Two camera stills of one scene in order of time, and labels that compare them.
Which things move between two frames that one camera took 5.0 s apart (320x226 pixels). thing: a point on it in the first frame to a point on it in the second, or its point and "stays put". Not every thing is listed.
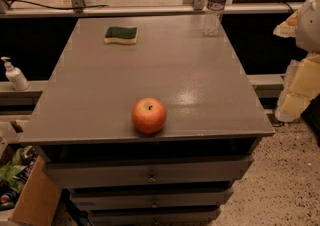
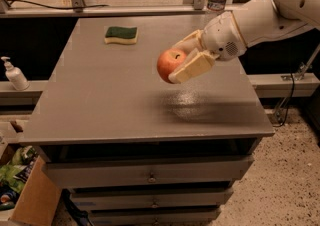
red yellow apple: [148, 115] to [169, 61]
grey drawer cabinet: [116, 174] stays put
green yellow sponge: [120, 35] stays put
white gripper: [309, 25] to [222, 36]
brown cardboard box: [38, 201] stays put
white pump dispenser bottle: [15, 75] stays put
